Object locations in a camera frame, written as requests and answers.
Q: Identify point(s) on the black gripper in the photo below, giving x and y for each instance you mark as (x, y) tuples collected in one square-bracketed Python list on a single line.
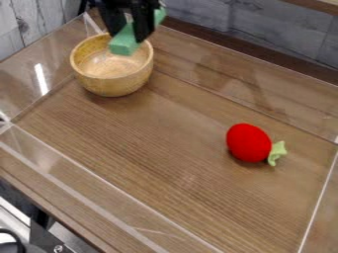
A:
[(143, 15)]

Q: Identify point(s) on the green rectangular stick block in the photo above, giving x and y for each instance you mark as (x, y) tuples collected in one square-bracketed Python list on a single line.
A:
[(123, 43)]

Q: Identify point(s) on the light wooden bowl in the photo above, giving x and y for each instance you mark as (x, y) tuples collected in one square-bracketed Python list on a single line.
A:
[(108, 74)]

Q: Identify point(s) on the red plush strawberry toy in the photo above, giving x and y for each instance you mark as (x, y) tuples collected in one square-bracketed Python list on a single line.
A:
[(251, 146)]

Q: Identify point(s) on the clear acrylic tray wall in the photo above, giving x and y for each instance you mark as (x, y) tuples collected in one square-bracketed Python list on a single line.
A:
[(134, 170)]

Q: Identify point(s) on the black metal bracket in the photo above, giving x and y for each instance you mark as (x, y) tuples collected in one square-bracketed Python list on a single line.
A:
[(50, 237)]

